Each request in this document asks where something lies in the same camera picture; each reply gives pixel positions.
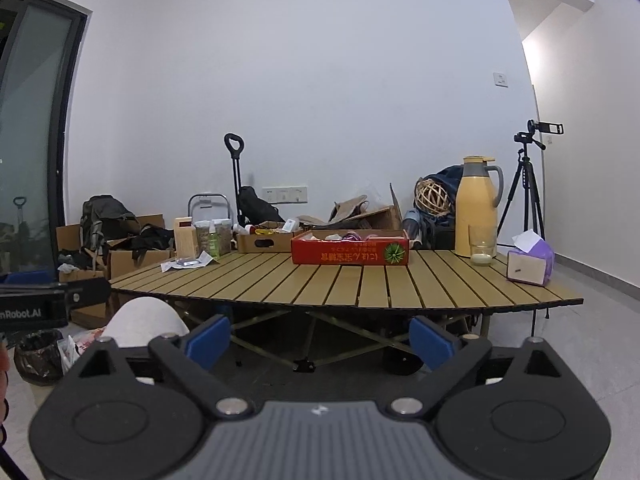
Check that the yellow thermos jug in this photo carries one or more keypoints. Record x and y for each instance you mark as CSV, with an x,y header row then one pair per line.
x,y
475,210

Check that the grey backpack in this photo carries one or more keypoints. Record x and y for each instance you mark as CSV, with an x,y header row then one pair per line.
x,y
107,220

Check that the torn brown cardboard box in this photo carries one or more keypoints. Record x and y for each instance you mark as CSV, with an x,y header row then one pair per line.
x,y
370,217

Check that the medium brown cardboard box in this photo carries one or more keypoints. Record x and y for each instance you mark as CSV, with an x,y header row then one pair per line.
x,y
120,265

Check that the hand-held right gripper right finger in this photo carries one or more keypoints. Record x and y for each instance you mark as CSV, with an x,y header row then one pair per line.
x,y
432,338

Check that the person's left hand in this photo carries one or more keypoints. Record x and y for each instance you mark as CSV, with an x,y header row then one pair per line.
x,y
3,385

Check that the white wall socket strip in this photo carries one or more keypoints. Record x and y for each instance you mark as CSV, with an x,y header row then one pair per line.
x,y
285,195

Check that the clear plastic container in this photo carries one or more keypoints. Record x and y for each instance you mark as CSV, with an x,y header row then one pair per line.
x,y
202,237

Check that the black clothing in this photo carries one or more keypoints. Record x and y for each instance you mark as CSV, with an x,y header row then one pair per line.
x,y
150,240

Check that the white light switch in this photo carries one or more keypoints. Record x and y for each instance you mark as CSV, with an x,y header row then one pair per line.
x,y
500,78

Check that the wicker ball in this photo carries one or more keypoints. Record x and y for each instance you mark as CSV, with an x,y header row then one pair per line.
x,y
432,197

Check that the black trash bin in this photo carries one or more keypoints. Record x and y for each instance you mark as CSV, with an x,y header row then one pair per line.
x,y
37,360

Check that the white crumpled cloth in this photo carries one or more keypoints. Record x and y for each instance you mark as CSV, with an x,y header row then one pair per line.
x,y
67,264

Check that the crumpled papers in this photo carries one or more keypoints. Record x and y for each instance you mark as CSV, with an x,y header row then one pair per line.
x,y
187,263

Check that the dark framed glass door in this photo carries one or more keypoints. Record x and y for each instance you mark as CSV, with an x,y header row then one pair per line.
x,y
35,135

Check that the printed plastic bag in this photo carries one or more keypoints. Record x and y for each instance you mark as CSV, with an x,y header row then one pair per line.
x,y
80,345

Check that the clear glass cup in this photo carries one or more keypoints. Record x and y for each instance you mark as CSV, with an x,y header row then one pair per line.
x,y
482,252

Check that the green bottle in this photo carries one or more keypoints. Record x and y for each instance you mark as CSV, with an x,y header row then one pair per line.
x,y
214,245

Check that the small brown cardboard box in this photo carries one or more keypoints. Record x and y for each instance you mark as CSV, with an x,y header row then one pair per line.
x,y
250,244

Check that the purple tissue box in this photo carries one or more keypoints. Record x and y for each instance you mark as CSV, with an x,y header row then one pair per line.
x,y
527,267

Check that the black folding trolley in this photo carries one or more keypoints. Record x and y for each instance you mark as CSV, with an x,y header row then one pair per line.
x,y
252,205

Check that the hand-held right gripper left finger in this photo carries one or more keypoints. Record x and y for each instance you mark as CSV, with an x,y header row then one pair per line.
x,y
207,336

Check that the large brown cardboard box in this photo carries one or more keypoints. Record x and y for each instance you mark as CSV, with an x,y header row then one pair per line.
x,y
67,240

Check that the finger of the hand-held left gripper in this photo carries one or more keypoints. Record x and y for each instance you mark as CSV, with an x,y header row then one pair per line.
x,y
85,291
25,277

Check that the person's left leg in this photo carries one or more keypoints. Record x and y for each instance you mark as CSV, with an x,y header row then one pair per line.
x,y
145,321

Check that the red cardboard box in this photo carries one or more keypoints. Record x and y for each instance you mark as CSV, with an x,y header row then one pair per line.
x,y
340,252

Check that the black video camera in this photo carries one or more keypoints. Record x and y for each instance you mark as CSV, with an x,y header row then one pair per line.
x,y
542,129

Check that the dark blue cloth bag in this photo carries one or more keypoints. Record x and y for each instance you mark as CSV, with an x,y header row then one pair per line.
x,y
447,174

